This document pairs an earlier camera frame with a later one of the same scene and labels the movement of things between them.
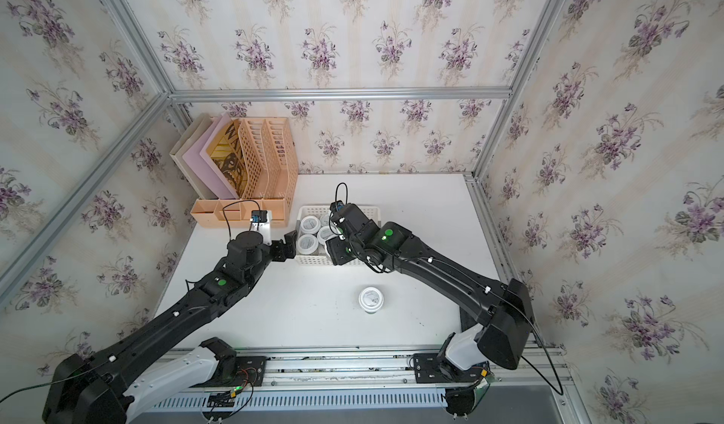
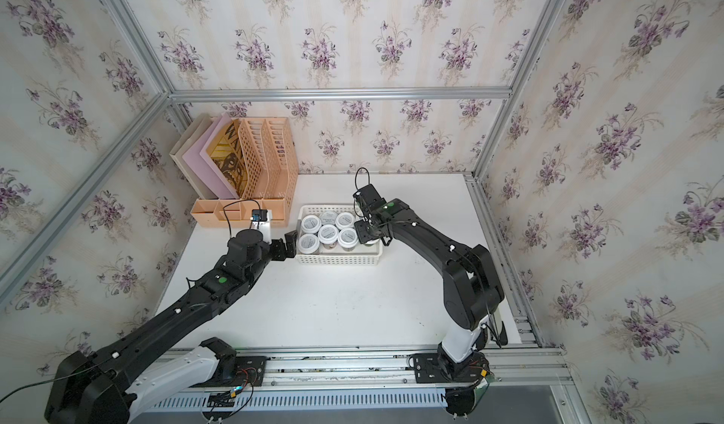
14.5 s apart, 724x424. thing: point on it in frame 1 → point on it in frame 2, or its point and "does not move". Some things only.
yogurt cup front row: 306,244 does not move
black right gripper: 334,248 → 362,236
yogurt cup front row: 324,235 does not move
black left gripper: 281,255 does not move
